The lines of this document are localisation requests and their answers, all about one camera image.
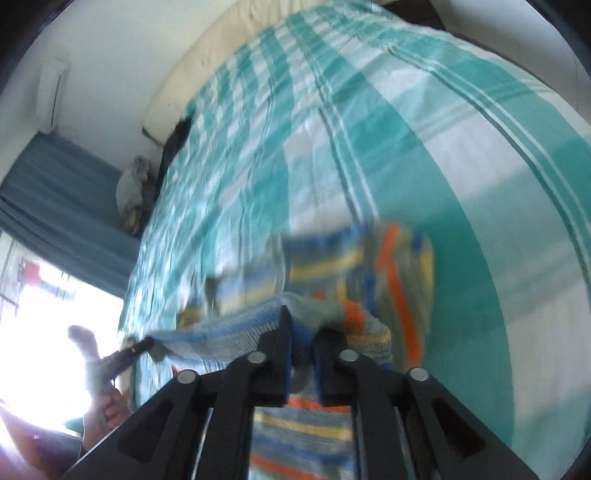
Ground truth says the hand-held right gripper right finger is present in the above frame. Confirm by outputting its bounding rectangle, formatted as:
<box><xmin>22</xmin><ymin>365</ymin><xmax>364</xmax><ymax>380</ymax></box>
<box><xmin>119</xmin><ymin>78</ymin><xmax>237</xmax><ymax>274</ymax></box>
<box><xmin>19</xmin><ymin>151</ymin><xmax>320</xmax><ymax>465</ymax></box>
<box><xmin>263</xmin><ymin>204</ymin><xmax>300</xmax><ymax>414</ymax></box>
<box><xmin>311</xmin><ymin>329</ymin><xmax>541</xmax><ymax>480</ymax></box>

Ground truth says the teal plaid blanket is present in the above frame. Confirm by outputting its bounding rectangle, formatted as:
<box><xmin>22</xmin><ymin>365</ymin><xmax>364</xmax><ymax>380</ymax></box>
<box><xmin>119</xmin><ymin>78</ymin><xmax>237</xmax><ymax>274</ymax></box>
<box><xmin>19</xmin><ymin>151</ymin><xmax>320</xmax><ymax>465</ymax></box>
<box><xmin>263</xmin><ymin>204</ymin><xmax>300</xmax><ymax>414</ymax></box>
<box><xmin>117</xmin><ymin>0</ymin><xmax>587</xmax><ymax>480</ymax></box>

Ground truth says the cream headboard pillow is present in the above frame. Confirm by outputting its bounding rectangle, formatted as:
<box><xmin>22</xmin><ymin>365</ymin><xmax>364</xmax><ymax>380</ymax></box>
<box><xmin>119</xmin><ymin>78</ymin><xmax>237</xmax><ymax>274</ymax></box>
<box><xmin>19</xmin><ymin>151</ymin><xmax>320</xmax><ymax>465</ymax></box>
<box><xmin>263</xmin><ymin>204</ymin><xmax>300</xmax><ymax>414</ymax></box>
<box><xmin>142</xmin><ymin>0</ymin><xmax>333</xmax><ymax>145</ymax></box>

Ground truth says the dark cloth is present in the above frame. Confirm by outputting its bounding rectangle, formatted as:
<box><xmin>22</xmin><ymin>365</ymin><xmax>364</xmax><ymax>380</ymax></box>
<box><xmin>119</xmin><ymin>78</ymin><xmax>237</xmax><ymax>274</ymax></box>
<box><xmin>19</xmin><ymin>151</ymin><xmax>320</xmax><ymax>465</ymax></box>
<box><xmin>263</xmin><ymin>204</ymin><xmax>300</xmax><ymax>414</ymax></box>
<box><xmin>158</xmin><ymin>114</ymin><xmax>195</xmax><ymax>197</ymax></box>

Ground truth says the white wall air conditioner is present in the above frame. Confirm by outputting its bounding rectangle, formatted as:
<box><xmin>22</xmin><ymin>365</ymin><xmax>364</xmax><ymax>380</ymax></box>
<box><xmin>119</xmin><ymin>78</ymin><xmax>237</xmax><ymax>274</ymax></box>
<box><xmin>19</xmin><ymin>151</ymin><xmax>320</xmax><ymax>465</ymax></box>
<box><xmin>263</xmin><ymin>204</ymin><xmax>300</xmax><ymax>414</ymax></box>
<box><xmin>36</xmin><ymin>59</ymin><xmax>71</xmax><ymax>134</ymax></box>

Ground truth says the teal curtain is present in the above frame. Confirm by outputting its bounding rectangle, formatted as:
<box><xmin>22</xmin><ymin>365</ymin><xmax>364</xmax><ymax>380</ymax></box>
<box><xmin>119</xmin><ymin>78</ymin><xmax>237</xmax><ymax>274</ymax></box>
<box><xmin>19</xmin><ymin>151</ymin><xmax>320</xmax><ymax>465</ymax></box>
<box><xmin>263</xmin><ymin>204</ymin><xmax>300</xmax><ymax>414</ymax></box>
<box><xmin>0</xmin><ymin>131</ymin><xmax>145</xmax><ymax>298</ymax></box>

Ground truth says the bright window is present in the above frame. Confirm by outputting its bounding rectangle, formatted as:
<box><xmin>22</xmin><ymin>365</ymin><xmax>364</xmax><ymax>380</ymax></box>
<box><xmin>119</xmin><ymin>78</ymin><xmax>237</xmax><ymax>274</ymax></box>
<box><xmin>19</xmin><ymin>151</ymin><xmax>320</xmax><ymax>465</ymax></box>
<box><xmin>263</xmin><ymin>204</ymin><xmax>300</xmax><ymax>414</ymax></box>
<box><xmin>0</xmin><ymin>231</ymin><xmax>134</xmax><ymax>435</ymax></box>

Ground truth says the pile of folded clothes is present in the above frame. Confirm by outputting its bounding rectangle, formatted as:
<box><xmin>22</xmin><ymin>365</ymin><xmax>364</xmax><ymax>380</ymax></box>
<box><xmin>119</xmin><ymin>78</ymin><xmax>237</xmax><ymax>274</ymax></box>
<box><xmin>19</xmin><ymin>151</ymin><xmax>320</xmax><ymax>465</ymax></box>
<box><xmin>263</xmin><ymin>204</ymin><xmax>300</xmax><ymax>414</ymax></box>
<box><xmin>115</xmin><ymin>156</ymin><xmax>154</xmax><ymax>237</ymax></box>

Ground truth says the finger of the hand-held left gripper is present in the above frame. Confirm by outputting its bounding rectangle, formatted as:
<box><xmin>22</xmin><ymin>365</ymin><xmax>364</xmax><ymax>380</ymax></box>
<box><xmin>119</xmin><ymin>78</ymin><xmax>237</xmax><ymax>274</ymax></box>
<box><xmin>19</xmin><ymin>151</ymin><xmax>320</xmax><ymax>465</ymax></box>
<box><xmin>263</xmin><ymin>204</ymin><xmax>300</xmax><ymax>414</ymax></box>
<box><xmin>110</xmin><ymin>337</ymin><xmax>156</xmax><ymax>367</ymax></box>

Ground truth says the person's left hand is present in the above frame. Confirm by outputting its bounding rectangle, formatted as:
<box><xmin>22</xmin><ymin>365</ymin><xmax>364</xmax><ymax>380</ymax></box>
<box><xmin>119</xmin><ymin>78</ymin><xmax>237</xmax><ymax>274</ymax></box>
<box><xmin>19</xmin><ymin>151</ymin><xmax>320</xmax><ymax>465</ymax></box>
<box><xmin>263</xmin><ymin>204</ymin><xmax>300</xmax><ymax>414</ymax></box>
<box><xmin>82</xmin><ymin>384</ymin><xmax>136</xmax><ymax>454</ymax></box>

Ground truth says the dark wooden nightstand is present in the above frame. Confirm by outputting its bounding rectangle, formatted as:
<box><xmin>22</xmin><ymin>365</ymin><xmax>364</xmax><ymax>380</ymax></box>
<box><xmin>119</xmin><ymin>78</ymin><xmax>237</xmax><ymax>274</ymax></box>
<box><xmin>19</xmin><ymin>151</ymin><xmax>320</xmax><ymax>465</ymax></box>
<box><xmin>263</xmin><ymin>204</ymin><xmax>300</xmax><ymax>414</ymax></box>
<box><xmin>382</xmin><ymin>0</ymin><xmax>462</xmax><ymax>29</ymax></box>

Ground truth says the striped knit sweater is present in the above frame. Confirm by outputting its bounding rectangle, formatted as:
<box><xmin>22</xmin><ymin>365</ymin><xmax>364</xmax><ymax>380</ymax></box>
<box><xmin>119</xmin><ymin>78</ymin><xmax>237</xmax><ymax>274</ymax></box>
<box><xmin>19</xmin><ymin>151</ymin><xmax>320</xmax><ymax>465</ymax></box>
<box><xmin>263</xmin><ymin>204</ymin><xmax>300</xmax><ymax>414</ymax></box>
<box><xmin>148</xmin><ymin>224</ymin><xmax>437</xmax><ymax>480</ymax></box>

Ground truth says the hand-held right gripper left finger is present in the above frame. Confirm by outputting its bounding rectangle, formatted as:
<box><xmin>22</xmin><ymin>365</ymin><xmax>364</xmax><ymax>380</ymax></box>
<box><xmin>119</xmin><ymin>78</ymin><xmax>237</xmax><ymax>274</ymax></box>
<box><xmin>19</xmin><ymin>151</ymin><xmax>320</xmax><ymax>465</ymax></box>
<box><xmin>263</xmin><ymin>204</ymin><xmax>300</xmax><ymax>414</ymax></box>
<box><xmin>62</xmin><ymin>305</ymin><xmax>294</xmax><ymax>480</ymax></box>

